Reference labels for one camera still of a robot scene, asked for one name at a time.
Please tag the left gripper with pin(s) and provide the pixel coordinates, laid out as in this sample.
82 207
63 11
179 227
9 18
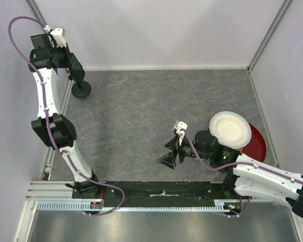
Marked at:
67 52

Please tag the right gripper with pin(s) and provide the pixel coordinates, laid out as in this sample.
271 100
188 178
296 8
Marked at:
168 159

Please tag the black phone stand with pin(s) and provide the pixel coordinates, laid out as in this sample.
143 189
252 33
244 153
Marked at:
81 88

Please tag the black smartphone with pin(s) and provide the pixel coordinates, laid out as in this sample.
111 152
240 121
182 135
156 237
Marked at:
76 70

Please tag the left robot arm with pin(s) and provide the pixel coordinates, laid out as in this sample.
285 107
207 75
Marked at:
54 129

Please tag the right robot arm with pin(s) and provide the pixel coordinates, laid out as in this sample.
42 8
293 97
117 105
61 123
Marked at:
245 176

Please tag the white paper plate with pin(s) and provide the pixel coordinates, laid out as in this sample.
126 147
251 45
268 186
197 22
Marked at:
230 129

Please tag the red round tray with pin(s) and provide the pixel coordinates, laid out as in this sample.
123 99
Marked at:
257 147

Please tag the left aluminium frame post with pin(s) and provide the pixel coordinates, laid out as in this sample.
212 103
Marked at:
36 11

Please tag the aluminium frame post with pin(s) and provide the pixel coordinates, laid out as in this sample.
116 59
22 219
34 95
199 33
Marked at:
36 11
269 34

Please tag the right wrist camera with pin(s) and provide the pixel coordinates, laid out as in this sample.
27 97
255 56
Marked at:
179 129

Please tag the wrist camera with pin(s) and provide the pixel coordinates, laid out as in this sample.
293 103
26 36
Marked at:
179 129
56 36

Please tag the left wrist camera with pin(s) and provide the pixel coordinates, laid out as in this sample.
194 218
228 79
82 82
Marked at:
56 36

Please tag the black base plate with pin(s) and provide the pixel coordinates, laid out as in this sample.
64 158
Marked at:
155 193

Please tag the slotted cable duct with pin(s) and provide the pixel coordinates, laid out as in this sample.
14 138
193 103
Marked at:
99 207

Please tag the right aluminium frame post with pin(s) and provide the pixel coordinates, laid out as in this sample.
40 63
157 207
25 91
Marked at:
269 34

